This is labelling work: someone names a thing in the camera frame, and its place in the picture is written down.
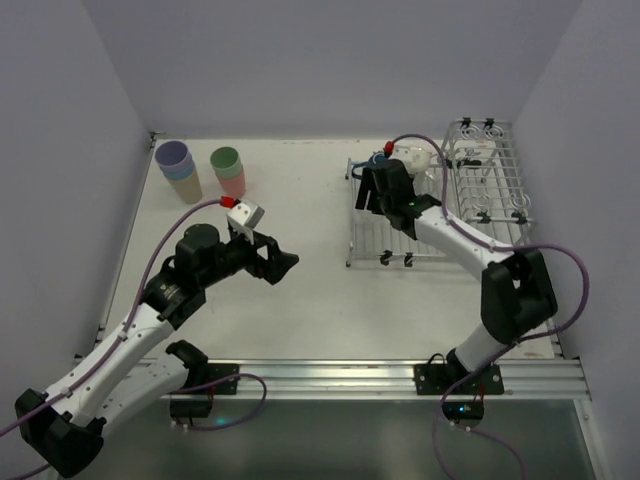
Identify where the dark blue ceramic mug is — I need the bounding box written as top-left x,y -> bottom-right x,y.
349,152 -> 388,180

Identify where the pink plastic cup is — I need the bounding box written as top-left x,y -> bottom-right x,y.
217,172 -> 246,198

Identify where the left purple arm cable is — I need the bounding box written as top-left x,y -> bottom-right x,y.
0,195 -> 236,476

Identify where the lavender plastic cup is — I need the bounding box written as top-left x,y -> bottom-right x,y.
154,141 -> 190,171

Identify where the aluminium mounting rail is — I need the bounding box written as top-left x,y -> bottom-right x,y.
209,359 -> 590,401

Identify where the beige plastic cup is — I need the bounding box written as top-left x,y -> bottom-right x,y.
169,172 -> 203,204

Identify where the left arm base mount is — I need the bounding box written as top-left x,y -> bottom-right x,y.
169,363 -> 240,426

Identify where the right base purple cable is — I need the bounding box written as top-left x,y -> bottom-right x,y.
430,394 -> 531,480

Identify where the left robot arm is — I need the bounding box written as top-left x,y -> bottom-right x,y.
15,224 -> 299,479

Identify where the green plastic cup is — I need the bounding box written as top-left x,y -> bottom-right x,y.
210,146 -> 243,179

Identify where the metal wire dish rack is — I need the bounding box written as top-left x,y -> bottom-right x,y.
344,117 -> 534,269

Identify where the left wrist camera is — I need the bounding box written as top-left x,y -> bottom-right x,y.
226,200 -> 265,245

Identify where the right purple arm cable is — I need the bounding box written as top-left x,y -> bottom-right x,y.
382,133 -> 591,401

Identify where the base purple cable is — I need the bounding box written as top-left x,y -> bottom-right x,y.
172,373 -> 269,432
430,394 -> 531,480

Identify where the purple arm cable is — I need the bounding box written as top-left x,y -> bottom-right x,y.
382,133 -> 591,401
0,195 -> 236,476

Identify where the light blue plastic cup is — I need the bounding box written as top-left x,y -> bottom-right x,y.
160,161 -> 196,181

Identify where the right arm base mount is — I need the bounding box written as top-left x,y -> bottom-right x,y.
412,353 -> 505,428

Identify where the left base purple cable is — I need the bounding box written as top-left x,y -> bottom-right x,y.
172,373 -> 269,432

